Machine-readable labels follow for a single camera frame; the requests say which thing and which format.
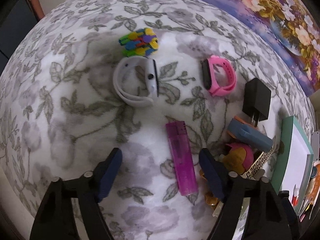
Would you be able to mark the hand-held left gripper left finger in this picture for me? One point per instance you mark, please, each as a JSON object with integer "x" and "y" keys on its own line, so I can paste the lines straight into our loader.
{"x": 110, "y": 175}

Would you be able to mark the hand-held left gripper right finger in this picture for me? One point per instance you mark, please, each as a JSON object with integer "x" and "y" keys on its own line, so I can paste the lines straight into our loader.
{"x": 212, "y": 177}

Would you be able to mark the purple lighter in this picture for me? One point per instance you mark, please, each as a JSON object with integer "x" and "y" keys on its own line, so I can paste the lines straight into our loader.
{"x": 181, "y": 160}

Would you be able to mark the orange and blue stapler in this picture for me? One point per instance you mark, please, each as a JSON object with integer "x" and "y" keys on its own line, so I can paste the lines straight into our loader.
{"x": 250, "y": 135}

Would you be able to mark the teal box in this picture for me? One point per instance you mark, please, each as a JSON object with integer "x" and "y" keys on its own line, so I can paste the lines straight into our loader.
{"x": 295, "y": 160}

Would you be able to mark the black charger plug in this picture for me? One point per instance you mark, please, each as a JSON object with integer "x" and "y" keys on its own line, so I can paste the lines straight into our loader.
{"x": 257, "y": 97}

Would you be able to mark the white smartwatch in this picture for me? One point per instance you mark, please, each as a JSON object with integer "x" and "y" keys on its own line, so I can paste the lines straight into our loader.
{"x": 152, "y": 77}

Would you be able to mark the gold foil wrapper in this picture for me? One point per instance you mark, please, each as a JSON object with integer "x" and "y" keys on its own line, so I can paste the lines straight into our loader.
{"x": 211, "y": 200}

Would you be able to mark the cream plastic comb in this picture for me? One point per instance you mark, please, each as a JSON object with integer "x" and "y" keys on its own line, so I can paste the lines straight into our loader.
{"x": 217, "y": 209}

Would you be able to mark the pink and gold ball toy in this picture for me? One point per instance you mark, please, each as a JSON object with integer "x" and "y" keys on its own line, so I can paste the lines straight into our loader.
{"x": 240, "y": 155}

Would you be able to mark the black and gold patterned band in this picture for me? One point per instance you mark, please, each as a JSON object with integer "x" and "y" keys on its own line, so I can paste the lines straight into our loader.
{"x": 260, "y": 163}

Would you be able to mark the floral grey and white blanket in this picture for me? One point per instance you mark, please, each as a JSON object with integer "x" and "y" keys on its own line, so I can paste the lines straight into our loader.
{"x": 75, "y": 105}

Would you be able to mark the red and white small item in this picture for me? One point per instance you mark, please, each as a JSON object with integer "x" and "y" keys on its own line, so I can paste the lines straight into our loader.
{"x": 295, "y": 195}

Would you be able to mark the colourful printed card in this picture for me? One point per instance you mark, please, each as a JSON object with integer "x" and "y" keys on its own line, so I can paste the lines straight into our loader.
{"x": 305, "y": 208}

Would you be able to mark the pink smartwatch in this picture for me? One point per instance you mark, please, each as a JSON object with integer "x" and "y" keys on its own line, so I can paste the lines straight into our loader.
{"x": 230, "y": 72}

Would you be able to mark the white plastic strip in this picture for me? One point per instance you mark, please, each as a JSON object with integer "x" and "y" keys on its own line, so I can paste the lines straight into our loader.
{"x": 316, "y": 145}

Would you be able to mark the multicoloured plastic puzzle toy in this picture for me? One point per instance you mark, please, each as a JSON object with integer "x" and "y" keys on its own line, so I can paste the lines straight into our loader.
{"x": 138, "y": 42}

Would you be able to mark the floral painting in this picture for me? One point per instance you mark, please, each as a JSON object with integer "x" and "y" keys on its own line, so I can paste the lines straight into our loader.
{"x": 275, "y": 17}

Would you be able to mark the dark cabinet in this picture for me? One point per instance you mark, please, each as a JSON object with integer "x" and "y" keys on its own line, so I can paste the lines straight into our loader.
{"x": 10, "y": 30}

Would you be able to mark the reddish brown board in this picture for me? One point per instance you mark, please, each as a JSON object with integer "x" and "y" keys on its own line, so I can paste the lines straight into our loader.
{"x": 35, "y": 3}

